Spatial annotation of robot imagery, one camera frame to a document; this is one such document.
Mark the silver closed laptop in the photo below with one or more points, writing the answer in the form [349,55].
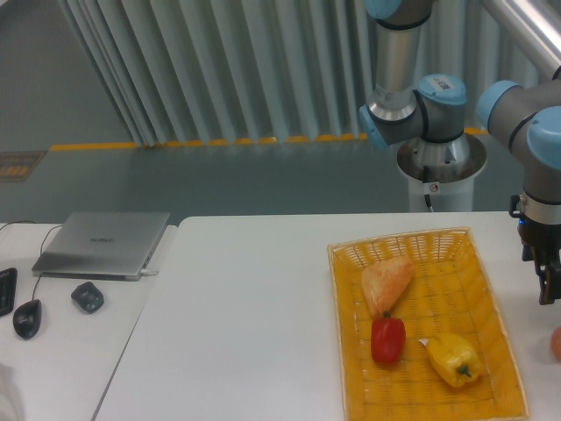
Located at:
[114,246]

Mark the black power adapter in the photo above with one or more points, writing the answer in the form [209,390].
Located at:
[88,297]

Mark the triangular bread slice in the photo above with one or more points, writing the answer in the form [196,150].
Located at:
[384,282]

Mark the red bell pepper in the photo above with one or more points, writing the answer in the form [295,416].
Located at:
[388,335]

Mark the yellow bell pepper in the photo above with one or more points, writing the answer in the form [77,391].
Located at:
[454,358]

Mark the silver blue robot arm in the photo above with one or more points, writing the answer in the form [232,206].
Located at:
[426,119]

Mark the orange round fruit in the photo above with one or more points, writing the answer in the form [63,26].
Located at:
[555,343]

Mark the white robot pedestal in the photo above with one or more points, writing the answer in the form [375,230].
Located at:
[442,184]

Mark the black keyboard edge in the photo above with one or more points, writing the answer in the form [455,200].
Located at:
[8,284]

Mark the yellow woven basket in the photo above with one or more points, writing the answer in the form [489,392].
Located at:
[450,292]

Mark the black computer mouse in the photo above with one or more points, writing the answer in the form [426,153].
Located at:
[27,319]

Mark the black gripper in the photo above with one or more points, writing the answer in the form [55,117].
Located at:
[539,230]

